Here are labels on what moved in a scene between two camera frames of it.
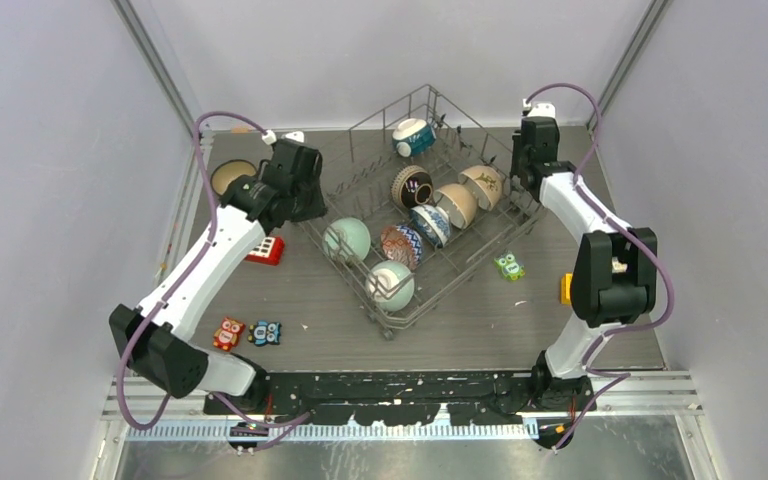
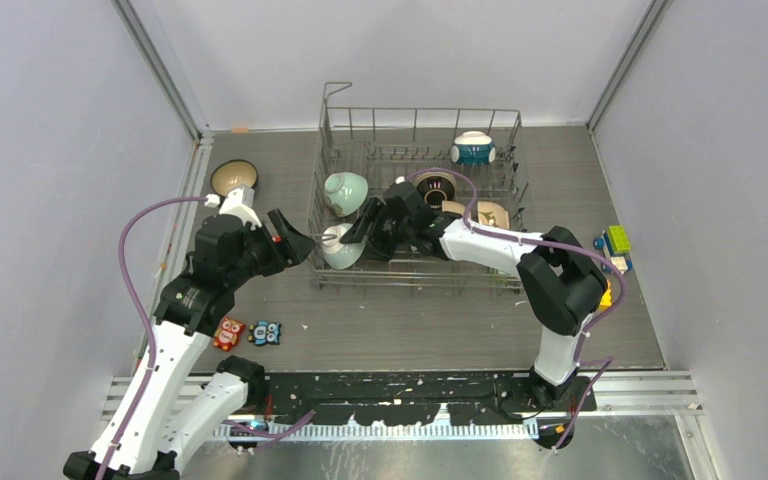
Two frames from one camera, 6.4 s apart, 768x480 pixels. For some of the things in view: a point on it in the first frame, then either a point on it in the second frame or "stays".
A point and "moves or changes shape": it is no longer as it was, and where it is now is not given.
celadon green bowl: (389, 285) to (340, 255)
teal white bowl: (413, 136) to (473, 148)
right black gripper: (515, 150) to (371, 213)
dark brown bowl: (226, 171) stays
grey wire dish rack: (424, 201) moves or changes shape
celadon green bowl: (347, 241) to (345, 193)
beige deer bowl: (484, 183) to (490, 213)
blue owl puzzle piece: (265, 333) stays
